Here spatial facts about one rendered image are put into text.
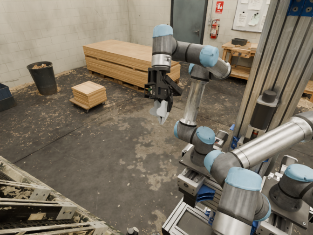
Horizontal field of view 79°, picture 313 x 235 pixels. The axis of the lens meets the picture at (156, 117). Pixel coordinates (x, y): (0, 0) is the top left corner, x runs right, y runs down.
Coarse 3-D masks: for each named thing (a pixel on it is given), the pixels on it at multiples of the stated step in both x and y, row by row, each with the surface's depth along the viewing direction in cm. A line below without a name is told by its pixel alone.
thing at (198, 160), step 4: (192, 152) 125; (196, 152) 121; (192, 156) 126; (196, 156) 121; (200, 156) 119; (204, 156) 119; (192, 160) 124; (196, 160) 122; (200, 160) 120; (196, 164) 122; (200, 164) 121
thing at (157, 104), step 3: (156, 102) 73; (159, 102) 74; (156, 105) 73; (159, 105) 74; (153, 108) 72; (156, 108) 73; (150, 111) 72; (153, 111) 72; (153, 114) 72; (156, 114) 73; (159, 117) 74; (159, 120) 74
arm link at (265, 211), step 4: (224, 184) 54; (260, 192) 50; (264, 196) 49; (264, 200) 46; (268, 200) 50; (264, 204) 46; (268, 204) 49; (264, 208) 46; (268, 208) 48; (260, 212) 45; (264, 212) 46; (268, 212) 48; (256, 216) 46; (260, 216) 47; (264, 216) 48; (268, 216) 50; (256, 220) 49; (260, 220) 49; (264, 220) 50
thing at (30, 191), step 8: (0, 184) 92; (8, 184) 96; (16, 184) 101; (24, 184) 107; (32, 184) 114; (0, 192) 93; (8, 192) 97; (16, 192) 100; (24, 192) 104; (32, 192) 109; (40, 192) 114; (48, 192) 119
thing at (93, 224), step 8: (64, 224) 79; (72, 224) 83; (80, 224) 87; (88, 224) 92; (96, 224) 96; (104, 224) 102; (0, 232) 54; (8, 232) 56; (16, 232) 58; (24, 232) 61; (32, 232) 63; (40, 232) 66; (48, 232) 67; (56, 232) 69; (64, 232) 72; (72, 232) 76; (80, 232) 81; (88, 232) 87; (96, 232) 93; (104, 232) 100
